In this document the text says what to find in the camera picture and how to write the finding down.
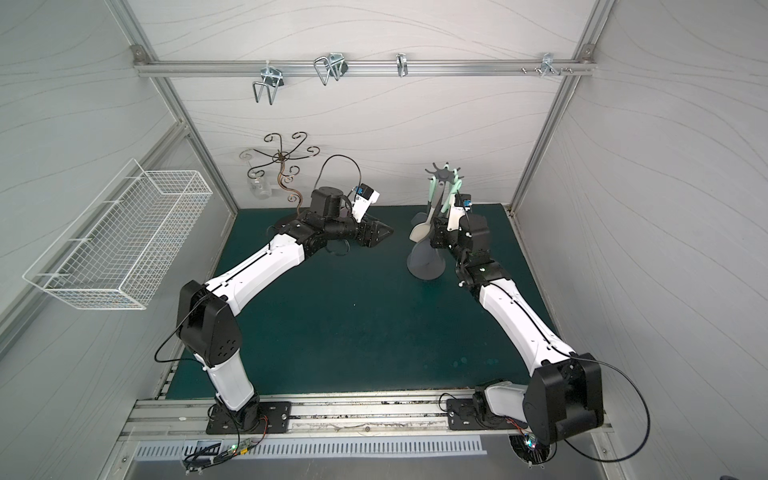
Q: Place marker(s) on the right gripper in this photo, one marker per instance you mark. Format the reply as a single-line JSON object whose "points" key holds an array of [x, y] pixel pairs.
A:
{"points": [[441, 232]]}

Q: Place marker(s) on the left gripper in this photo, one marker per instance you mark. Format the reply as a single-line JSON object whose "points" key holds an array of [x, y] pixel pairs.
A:
{"points": [[365, 231]]}

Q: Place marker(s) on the cream spatula grey handle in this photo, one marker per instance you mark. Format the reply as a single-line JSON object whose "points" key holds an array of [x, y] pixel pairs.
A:
{"points": [[421, 230]]}

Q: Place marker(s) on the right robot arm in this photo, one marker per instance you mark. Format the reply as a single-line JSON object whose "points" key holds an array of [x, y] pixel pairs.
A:
{"points": [[564, 396]]}

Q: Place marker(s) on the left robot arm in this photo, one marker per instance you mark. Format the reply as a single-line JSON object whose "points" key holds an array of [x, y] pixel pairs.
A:
{"points": [[207, 312]]}

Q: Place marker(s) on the grey utensil rack stand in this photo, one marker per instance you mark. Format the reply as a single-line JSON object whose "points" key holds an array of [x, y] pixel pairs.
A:
{"points": [[425, 262]]}

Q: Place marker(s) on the green table mat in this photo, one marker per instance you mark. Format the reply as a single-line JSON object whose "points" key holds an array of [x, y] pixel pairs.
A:
{"points": [[353, 319]]}

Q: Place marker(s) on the clear glass cup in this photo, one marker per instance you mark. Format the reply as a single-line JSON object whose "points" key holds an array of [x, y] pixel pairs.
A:
{"points": [[258, 161]]}

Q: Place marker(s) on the metal double hook middle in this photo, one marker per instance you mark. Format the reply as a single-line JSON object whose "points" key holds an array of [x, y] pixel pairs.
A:
{"points": [[332, 66]]}

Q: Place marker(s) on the metal double hook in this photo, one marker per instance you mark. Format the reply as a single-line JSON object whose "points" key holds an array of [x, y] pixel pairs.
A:
{"points": [[266, 88], [332, 66]]}

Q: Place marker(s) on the small metal hook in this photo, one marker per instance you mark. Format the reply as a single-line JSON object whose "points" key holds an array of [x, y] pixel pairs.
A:
{"points": [[401, 65]]}

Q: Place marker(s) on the metal double hook left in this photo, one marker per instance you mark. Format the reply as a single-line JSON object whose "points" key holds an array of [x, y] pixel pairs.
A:
{"points": [[266, 88]]}

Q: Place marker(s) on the white vent strip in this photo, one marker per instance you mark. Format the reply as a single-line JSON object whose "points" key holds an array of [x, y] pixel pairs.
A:
{"points": [[280, 447]]}

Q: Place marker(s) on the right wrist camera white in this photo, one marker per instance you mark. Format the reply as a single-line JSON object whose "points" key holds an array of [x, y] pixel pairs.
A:
{"points": [[459, 206]]}

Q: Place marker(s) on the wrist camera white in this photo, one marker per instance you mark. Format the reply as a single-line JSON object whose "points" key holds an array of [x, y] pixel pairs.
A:
{"points": [[364, 197], [459, 206]]}

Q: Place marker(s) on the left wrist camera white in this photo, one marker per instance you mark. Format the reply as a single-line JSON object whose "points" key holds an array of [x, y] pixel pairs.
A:
{"points": [[364, 197]]}

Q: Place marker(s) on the cream spatula green handle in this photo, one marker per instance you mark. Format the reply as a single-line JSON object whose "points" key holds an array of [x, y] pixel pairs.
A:
{"points": [[456, 184]]}

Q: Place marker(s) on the brown wire mug tree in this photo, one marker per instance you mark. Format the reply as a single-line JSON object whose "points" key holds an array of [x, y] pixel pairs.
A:
{"points": [[287, 161]]}

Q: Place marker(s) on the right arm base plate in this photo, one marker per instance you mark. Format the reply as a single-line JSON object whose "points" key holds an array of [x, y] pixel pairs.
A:
{"points": [[466, 415]]}

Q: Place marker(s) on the aluminium front rail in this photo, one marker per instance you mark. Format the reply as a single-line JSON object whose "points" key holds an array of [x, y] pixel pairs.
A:
{"points": [[367, 414]]}

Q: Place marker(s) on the aluminium rail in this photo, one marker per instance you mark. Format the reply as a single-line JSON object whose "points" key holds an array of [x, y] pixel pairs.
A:
{"points": [[357, 68], [367, 414]]}

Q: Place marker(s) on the metal bracket hook right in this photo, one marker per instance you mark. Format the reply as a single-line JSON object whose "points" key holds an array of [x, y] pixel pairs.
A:
{"points": [[547, 67]]}

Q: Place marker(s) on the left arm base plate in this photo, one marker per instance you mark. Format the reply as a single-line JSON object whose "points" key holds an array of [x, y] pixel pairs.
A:
{"points": [[262, 417]]}

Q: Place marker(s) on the white wire basket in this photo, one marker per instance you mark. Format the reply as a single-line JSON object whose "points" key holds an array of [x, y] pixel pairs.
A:
{"points": [[115, 254]]}

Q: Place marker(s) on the aluminium top rail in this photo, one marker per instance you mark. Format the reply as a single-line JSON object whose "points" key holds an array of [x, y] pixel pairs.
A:
{"points": [[357, 68]]}

